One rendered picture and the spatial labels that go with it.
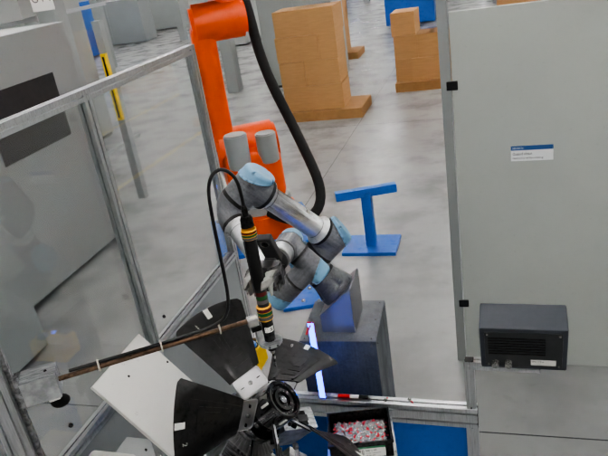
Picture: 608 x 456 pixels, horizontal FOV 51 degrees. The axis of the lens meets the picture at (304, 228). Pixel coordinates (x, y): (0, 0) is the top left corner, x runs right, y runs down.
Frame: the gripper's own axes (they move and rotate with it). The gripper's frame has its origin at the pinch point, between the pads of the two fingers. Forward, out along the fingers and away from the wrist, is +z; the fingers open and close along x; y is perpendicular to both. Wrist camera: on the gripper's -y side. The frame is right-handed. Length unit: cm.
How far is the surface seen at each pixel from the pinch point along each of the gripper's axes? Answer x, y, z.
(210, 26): 162, -37, -353
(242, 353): 8.6, 23.5, -0.6
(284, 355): 3.6, 37.3, -19.5
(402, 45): 97, 80, -911
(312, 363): -6.0, 39.1, -18.4
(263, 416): -0.7, 35.2, 12.2
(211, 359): 16.7, 23.3, 3.4
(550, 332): -78, 34, -32
